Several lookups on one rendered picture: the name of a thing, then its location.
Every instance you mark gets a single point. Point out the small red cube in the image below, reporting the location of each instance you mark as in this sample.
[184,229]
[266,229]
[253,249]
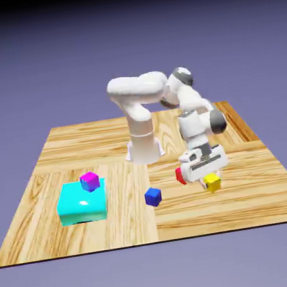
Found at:
[179,176]

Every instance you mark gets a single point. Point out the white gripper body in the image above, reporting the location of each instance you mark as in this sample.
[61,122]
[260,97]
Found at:
[204,166]

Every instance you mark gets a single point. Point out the small yellow cube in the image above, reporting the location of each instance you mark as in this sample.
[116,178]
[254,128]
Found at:
[212,182]

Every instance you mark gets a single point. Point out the small blue cube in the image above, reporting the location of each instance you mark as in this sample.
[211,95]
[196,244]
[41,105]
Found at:
[153,196]

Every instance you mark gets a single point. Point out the large cyan box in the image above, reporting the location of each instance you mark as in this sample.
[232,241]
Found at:
[82,204]

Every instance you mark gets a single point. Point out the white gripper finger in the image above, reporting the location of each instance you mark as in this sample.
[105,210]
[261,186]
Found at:
[202,182]
[218,173]

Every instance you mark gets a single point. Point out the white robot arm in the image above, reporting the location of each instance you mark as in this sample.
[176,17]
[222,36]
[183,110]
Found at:
[142,133]

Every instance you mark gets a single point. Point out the small magenta cube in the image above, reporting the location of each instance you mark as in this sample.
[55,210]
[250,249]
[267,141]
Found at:
[89,181]

